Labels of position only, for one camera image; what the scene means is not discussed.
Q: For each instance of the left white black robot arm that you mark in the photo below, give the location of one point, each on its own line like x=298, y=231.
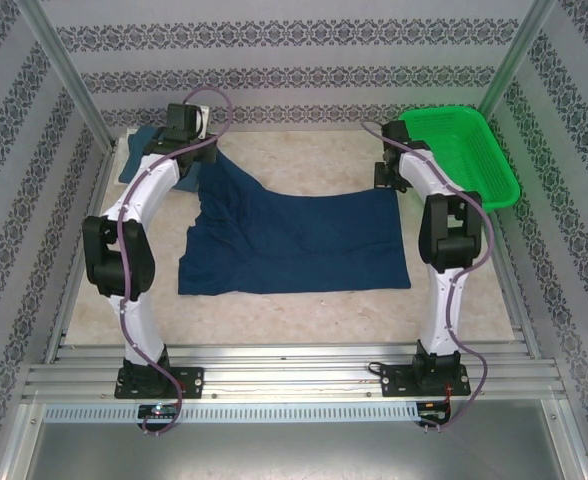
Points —
x=139, y=200

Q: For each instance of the aluminium side rail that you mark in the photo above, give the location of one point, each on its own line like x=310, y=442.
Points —
x=99, y=192
x=508, y=280

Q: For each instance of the navy blue printed t-shirt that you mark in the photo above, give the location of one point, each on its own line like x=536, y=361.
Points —
x=304, y=240

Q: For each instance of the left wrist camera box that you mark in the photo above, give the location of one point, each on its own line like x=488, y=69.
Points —
x=203, y=122

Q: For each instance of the aluminium frame post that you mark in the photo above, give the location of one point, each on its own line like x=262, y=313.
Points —
x=521, y=50
x=69, y=75

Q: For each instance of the green plastic basket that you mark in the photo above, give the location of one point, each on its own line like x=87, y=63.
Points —
x=469, y=150

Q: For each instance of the teal folded t-shirt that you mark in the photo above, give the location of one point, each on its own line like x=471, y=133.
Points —
x=131, y=162

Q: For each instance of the small circuit board orange label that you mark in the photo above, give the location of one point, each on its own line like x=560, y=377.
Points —
x=434, y=410

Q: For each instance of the small circuit board green light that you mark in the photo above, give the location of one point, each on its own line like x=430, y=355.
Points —
x=158, y=411

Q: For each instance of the black base plate of left arm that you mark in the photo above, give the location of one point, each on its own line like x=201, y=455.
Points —
x=191, y=382

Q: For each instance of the aluminium rail frame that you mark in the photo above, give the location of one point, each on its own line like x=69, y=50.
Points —
x=284, y=372

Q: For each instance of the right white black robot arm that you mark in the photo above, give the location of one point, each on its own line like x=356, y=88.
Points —
x=444, y=310

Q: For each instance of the black base plate of right arm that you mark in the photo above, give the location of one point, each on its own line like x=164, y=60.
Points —
x=396, y=382

